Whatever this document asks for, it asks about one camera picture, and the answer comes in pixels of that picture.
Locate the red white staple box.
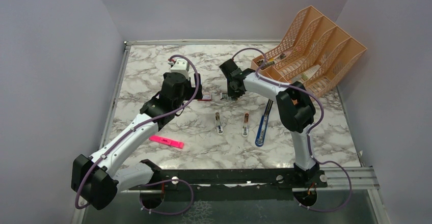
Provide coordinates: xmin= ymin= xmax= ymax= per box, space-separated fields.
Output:
xmin=198 ymin=93 xmax=212 ymax=101

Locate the white stapler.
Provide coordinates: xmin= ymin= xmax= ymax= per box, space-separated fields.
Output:
xmin=215 ymin=112 xmax=224 ymax=135

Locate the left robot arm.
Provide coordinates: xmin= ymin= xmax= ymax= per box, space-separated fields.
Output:
xmin=71 ymin=72 xmax=202 ymax=210

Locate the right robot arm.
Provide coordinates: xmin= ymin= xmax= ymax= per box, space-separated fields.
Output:
xmin=219 ymin=59 xmax=319 ymax=187

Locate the orange mesh file organizer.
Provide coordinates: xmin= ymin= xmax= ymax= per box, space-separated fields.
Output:
xmin=259 ymin=6 xmax=367 ymax=98

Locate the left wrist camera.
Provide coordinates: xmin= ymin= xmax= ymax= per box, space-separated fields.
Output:
xmin=168 ymin=58 xmax=190 ymax=80

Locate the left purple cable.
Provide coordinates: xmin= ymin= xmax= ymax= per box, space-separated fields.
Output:
xmin=74 ymin=54 xmax=200 ymax=216

